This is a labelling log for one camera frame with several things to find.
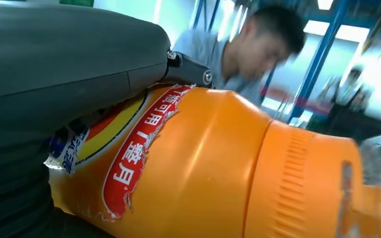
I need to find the person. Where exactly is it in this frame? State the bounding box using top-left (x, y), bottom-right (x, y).
top-left (172, 4), bottom-right (306, 106)

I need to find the blue rack post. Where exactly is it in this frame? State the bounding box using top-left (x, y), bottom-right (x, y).
top-left (287, 0), bottom-right (351, 124)

